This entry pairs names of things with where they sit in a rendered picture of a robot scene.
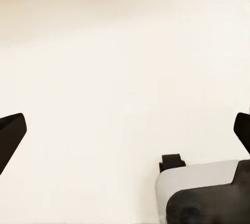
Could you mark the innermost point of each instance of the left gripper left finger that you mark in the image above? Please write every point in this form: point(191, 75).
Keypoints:
point(12, 131)

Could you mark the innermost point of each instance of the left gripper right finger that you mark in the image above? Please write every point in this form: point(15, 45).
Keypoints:
point(242, 129)

